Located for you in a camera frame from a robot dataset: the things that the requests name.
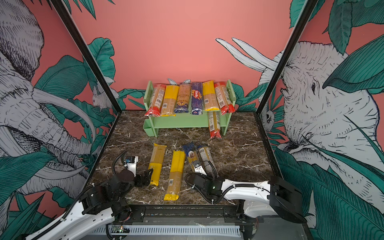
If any blue clear spaghetti bag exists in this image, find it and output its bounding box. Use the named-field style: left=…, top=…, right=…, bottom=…
left=198, top=146, right=215, bottom=177

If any blue Ankara spaghetti bag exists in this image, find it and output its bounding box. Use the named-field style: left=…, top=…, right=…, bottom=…
left=183, top=142, right=201, bottom=172

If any long yellow spaghetti bag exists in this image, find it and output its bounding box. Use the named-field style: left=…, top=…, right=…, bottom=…
left=164, top=151, right=186, bottom=201

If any red spaghetti bag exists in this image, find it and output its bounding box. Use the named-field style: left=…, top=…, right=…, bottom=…
left=145, top=84, right=166, bottom=117
left=214, top=82, right=235, bottom=115
left=208, top=112, right=222, bottom=139

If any yellow orange spaghetti bag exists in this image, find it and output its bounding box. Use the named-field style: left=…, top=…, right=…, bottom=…
left=203, top=80, right=220, bottom=111

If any small yellow pasta bag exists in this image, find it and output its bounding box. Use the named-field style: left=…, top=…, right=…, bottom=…
left=174, top=84, right=192, bottom=114

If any blue Barilla spaghetti box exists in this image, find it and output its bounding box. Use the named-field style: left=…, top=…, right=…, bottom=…
left=191, top=82, right=203, bottom=115

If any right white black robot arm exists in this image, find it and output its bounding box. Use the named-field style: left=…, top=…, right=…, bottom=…
left=185, top=173, right=307, bottom=224

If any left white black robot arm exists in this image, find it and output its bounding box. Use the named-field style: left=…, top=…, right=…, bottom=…
left=18, top=151, right=154, bottom=240

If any yellow Tatime spaghetti bag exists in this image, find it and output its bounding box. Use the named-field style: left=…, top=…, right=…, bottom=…
left=148, top=144, right=167, bottom=186

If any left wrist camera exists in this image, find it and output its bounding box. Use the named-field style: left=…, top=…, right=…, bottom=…
left=123, top=156, right=139, bottom=176

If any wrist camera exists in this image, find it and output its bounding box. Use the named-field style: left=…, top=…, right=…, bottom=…
left=123, top=156, right=139, bottom=176
left=195, top=164, right=207, bottom=176

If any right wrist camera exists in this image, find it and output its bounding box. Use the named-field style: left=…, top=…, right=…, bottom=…
left=195, top=164, right=207, bottom=176

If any white slotted cable duct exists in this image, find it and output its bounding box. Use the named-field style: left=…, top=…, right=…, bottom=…
left=91, top=225, right=242, bottom=237

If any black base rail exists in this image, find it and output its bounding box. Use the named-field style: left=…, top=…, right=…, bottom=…
left=124, top=204, right=305, bottom=224

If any left black frame post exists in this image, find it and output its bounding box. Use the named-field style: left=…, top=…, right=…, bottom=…
left=49, top=0, right=122, bottom=114

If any black frame post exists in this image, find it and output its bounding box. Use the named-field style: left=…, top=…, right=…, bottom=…
left=256, top=0, right=319, bottom=115
left=49, top=0, right=122, bottom=114

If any right black frame post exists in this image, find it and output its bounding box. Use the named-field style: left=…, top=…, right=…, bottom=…
left=256, top=0, right=319, bottom=115

